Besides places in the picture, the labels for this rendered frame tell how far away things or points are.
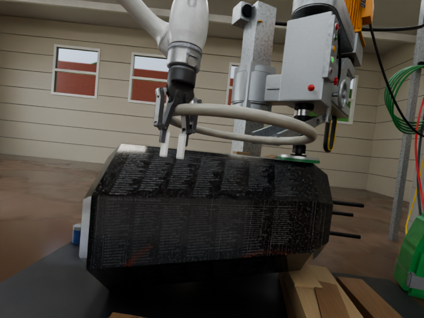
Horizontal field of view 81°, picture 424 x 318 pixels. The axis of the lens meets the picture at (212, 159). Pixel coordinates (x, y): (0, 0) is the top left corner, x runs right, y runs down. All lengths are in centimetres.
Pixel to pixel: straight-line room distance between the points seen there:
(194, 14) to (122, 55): 760
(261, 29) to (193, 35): 165
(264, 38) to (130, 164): 156
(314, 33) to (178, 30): 87
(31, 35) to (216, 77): 551
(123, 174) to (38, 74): 810
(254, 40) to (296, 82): 96
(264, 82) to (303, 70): 79
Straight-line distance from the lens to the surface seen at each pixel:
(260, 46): 228
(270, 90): 212
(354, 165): 860
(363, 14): 224
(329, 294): 139
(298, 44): 144
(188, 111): 64
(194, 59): 69
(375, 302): 177
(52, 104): 887
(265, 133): 114
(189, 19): 71
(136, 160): 130
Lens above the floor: 86
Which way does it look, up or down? 3 degrees down
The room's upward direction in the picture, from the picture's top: 6 degrees clockwise
